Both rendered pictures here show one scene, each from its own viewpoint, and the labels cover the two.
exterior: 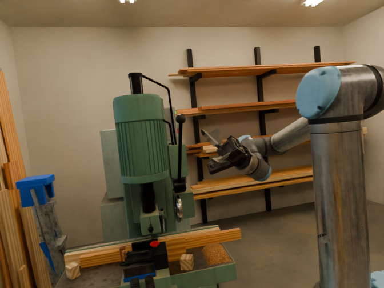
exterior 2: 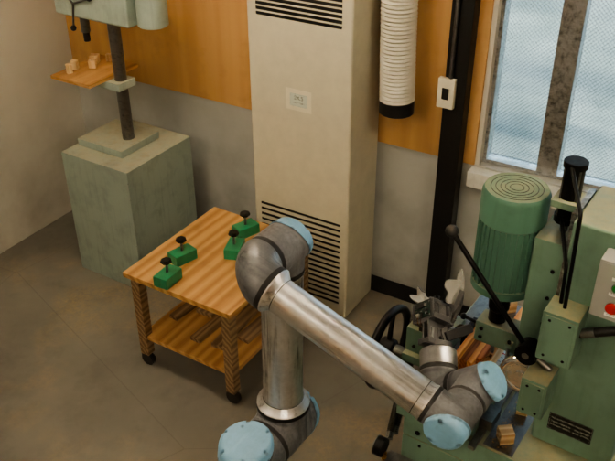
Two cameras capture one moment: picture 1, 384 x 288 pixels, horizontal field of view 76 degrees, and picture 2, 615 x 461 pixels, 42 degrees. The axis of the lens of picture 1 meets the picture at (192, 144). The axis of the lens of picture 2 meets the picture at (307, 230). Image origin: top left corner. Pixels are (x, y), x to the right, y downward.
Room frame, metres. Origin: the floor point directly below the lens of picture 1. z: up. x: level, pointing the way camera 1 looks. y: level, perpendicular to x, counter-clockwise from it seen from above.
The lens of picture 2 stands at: (1.79, -1.50, 2.52)
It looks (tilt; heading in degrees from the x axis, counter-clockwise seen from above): 32 degrees down; 134
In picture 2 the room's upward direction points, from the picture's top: straight up
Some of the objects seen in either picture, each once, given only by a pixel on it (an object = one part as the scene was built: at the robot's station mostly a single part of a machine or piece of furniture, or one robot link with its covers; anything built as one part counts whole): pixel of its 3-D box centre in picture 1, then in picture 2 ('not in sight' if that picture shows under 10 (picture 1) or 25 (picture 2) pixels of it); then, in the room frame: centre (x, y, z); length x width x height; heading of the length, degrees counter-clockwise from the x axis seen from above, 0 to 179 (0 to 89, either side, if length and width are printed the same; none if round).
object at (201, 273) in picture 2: not in sight; (223, 293); (-0.54, 0.36, 0.32); 0.66 x 0.57 x 0.64; 102
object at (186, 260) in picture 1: (187, 262); not in sight; (0.81, 0.06, 0.92); 0.04 x 0.03 x 0.04; 78
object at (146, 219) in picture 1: (151, 220); (501, 334); (0.94, 0.19, 1.03); 0.14 x 0.07 x 0.09; 10
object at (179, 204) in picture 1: (178, 208); (522, 374); (1.07, 0.09, 1.02); 0.12 x 0.03 x 0.12; 10
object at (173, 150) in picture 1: (178, 160); (561, 332); (1.16, 0.07, 1.23); 0.09 x 0.08 x 0.15; 10
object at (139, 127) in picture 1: (141, 138); (509, 237); (0.92, 0.19, 1.35); 0.18 x 0.18 x 0.31
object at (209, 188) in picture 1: (274, 131); not in sight; (3.35, -1.14, 1.20); 2.71 x 0.56 x 2.40; 103
